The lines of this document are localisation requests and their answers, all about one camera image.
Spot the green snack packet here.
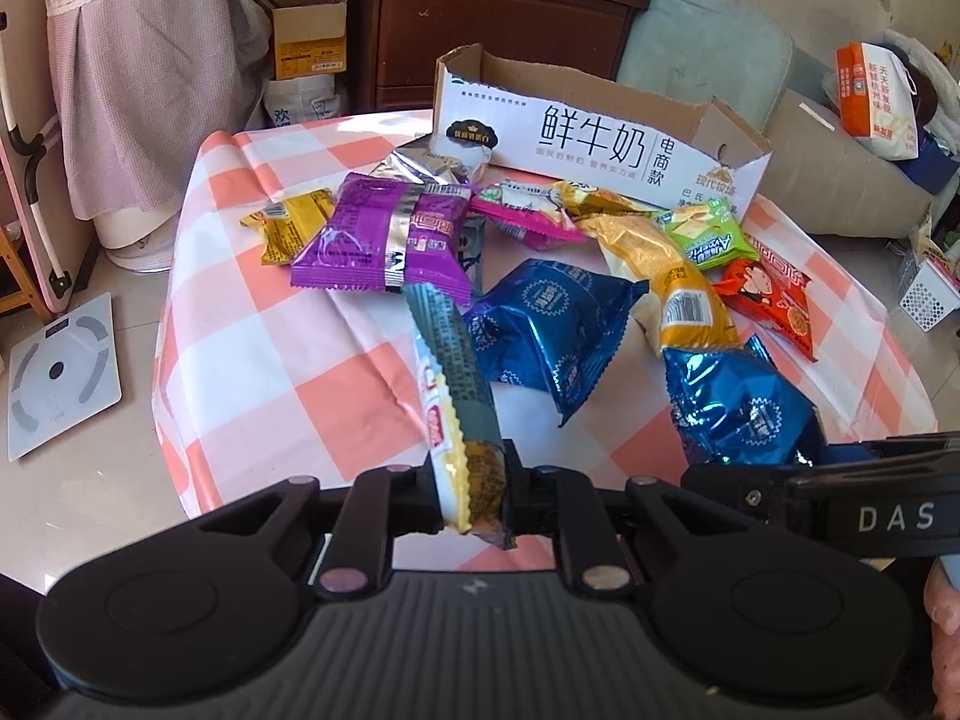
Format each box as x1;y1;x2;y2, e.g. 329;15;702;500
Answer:
655;198;763;272

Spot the pink snack packet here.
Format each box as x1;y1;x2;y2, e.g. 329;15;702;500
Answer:
470;180;591;251

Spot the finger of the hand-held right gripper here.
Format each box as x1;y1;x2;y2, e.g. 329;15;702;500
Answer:
821;431;960;467
679;461;803;527

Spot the yellow twin-bar snack packet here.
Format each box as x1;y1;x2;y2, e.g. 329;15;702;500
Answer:
239;189;337;268

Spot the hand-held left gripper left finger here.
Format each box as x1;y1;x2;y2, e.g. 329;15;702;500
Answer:
244;457;451;601

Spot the plaid fabric cover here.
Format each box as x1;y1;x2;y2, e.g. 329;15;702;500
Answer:
36;0;272;224

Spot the person's right hand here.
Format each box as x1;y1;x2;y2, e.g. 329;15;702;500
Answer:
926;559;960;720

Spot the silver foil snack packet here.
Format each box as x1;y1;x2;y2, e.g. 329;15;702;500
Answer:
377;148;494;190

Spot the white printed plastic bag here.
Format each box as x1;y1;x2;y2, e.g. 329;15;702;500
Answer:
263;73;350;130

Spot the white plastic basket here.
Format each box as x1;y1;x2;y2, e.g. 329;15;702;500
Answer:
895;253;960;332

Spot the long orange-yellow snack packet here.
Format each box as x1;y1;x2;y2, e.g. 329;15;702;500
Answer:
574;214;741;358

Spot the beige sofa cushion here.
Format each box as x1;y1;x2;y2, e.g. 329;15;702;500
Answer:
763;88;940;238

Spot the red snack packet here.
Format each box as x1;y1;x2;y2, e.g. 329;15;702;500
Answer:
711;235;820;363

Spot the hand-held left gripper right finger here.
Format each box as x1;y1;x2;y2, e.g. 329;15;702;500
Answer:
501;439;722;601

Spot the yellow cartoon snack packet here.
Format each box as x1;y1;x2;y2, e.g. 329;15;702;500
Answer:
556;181;662;223

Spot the long yellow teal snack packet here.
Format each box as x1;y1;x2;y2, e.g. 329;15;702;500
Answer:
403;283;520;550

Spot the white round appliance base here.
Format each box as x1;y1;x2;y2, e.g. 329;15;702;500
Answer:
96;204;182;272

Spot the orange white shopping bag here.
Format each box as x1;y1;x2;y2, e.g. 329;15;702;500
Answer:
835;40;921;161

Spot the white bathroom scale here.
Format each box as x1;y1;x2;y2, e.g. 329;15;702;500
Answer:
7;292;123;463

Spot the pink folding cart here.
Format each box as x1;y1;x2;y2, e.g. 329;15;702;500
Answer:
0;6;77;320

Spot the blue foil snack packet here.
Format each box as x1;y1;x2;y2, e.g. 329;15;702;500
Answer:
663;334;827;470
463;258;650;429

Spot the wooden stool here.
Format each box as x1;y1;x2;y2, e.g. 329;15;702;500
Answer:
0;223;40;317

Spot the small open cardboard box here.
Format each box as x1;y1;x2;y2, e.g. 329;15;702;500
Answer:
250;0;355;83

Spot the white printed cardboard box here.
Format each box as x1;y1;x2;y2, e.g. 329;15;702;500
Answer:
433;43;773;224

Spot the dark brown wooden cabinet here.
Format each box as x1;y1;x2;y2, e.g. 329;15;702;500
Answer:
351;0;650;115

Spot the purple snack packet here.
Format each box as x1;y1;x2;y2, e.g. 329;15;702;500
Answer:
290;172;476;307

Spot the light green sofa cushion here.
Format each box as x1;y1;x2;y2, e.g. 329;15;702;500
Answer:
616;0;797;107

